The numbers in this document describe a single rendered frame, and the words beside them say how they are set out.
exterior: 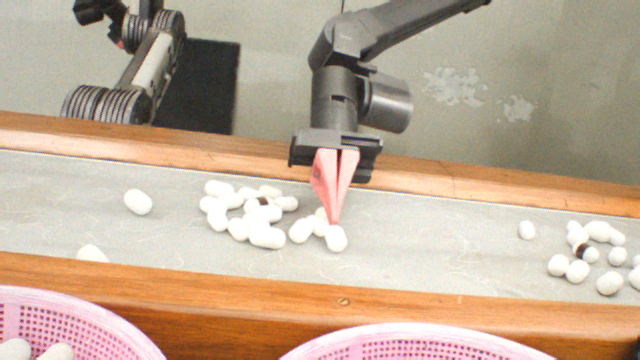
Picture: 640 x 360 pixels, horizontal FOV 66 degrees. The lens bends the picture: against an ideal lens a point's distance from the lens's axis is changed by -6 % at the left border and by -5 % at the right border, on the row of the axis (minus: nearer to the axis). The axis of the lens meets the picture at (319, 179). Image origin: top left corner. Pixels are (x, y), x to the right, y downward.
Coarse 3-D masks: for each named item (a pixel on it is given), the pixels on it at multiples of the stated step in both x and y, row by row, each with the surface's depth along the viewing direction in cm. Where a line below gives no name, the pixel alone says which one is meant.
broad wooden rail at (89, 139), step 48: (0, 144) 66; (48, 144) 67; (96, 144) 68; (144, 144) 69; (192, 144) 72; (240, 144) 75; (288, 144) 79; (432, 192) 73; (480, 192) 74; (528, 192) 76; (576, 192) 78; (624, 192) 82
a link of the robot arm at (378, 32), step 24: (408, 0) 73; (432, 0) 75; (456, 0) 78; (480, 0) 83; (360, 24) 67; (384, 24) 69; (408, 24) 71; (432, 24) 77; (312, 48) 69; (360, 48) 65; (384, 48) 72
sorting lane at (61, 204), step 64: (0, 192) 54; (64, 192) 56; (192, 192) 62; (384, 192) 72; (64, 256) 44; (128, 256) 45; (192, 256) 47; (256, 256) 49; (320, 256) 51; (384, 256) 53; (448, 256) 55; (512, 256) 57; (576, 256) 60
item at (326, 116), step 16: (320, 112) 60; (336, 112) 60; (352, 112) 61; (304, 128) 57; (320, 128) 59; (336, 128) 58; (352, 128) 59; (352, 144) 58; (368, 144) 58; (288, 160) 61; (304, 160) 61
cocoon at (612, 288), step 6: (606, 276) 51; (612, 276) 51; (618, 276) 51; (600, 282) 51; (606, 282) 51; (612, 282) 50; (618, 282) 51; (600, 288) 51; (606, 288) 50; (612, 288) 50; (618, 288) 51; (606, 294) 51
